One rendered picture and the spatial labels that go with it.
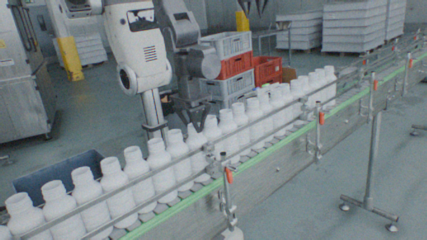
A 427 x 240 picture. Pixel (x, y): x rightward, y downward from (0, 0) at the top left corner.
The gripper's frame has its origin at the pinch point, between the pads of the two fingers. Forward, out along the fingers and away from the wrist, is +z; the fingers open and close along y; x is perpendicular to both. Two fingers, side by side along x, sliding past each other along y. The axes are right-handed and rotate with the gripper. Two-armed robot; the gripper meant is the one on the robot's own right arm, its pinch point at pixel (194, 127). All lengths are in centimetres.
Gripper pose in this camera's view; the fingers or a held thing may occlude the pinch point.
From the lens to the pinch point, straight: 77.8
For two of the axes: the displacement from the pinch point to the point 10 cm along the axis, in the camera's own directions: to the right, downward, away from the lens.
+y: 6.6, 2.0, -7.2
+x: 7.4, -3.2, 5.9
